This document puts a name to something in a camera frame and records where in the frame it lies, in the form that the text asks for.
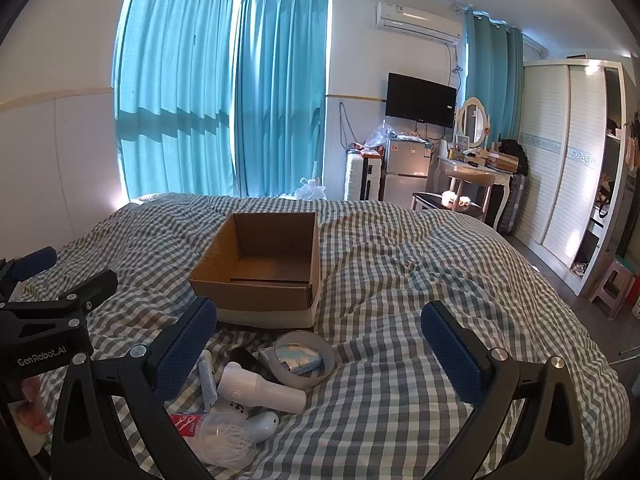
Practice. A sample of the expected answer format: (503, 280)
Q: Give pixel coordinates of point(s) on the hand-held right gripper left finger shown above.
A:
(185, 347)

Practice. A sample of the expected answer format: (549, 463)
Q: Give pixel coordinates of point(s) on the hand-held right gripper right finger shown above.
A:
(452, 355)

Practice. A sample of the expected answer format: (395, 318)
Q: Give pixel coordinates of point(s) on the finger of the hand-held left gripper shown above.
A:
(35, 260)
(95, 285)

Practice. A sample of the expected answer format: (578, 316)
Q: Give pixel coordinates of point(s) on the cardboard box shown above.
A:
(250, 295)

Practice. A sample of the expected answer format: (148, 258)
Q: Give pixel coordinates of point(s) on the white handheld device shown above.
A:
(260, 387)

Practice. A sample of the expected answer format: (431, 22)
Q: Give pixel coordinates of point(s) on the person's left hand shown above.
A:
(32, 410)

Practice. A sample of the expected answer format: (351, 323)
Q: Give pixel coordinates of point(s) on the white spotted small item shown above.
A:
(235, 406)

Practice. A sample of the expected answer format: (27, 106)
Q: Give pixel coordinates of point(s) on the red and white tube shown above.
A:
(187, 425)

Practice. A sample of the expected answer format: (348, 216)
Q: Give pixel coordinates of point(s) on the checked blanket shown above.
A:
(400, 285)

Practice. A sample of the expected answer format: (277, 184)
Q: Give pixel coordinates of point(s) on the clear plastic container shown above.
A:
(225, 440)

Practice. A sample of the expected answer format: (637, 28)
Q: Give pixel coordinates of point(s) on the white oval gadget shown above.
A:
(262, 425)

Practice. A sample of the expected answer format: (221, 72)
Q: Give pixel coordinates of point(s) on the translucent tape roll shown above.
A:
(300, 379)

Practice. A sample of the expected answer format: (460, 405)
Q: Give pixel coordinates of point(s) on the dark suitcase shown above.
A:
(515, 200)

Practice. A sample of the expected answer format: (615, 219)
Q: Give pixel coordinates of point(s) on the pink plastic stool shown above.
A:
(612, 285)

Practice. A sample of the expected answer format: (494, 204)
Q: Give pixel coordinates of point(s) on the wooden chair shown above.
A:
(465, 175)

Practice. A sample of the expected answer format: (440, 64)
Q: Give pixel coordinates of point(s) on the white dressing table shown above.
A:
(500, 180)

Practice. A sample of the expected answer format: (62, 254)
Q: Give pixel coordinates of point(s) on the silver fridge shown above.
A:
(405, 170)

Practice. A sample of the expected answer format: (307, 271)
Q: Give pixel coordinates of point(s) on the white suitcase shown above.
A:
(362, 177)

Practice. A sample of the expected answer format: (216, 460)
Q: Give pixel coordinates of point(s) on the white plastic bag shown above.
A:
(310, 190)

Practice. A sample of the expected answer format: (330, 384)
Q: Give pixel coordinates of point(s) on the small brown box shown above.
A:
(502, 160)

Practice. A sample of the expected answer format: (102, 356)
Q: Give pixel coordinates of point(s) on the black bag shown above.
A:
(515, 152)

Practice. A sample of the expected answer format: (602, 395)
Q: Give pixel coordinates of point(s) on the wide teal curtain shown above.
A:
(170, 85)

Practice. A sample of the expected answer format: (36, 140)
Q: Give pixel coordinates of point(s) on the white wardrobe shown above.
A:
(550, 160)

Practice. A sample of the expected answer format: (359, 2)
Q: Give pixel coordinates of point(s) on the clear plastic bag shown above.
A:
(377, 135)

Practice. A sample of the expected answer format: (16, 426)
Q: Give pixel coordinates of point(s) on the oval white mirror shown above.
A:
(472, 120)

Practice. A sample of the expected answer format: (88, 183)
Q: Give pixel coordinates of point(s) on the narrow teal curtain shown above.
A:
(492, 75)

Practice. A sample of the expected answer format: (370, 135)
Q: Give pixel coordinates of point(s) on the white air conditioner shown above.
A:
(417, 20)

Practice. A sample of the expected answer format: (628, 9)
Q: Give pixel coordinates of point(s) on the black wall television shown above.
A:
(420, 100)

